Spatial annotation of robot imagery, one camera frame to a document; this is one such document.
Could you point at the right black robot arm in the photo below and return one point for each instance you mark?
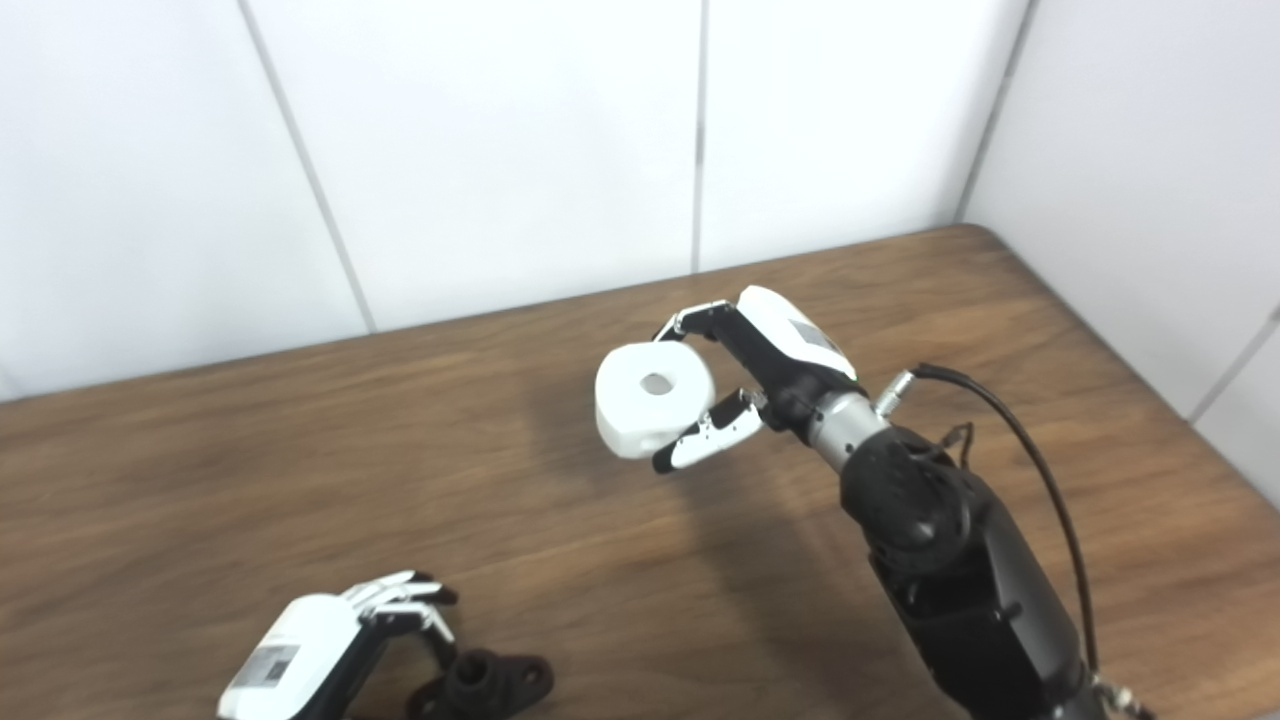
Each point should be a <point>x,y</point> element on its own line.
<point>950,560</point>

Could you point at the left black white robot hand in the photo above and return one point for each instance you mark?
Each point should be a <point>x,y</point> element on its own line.
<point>290,650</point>

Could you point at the round white piece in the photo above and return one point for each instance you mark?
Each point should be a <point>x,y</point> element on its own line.
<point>630,400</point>

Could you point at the black plastic holder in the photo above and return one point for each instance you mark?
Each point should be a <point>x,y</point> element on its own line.
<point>490,685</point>

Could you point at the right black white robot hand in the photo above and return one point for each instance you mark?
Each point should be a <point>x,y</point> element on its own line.
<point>790,360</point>

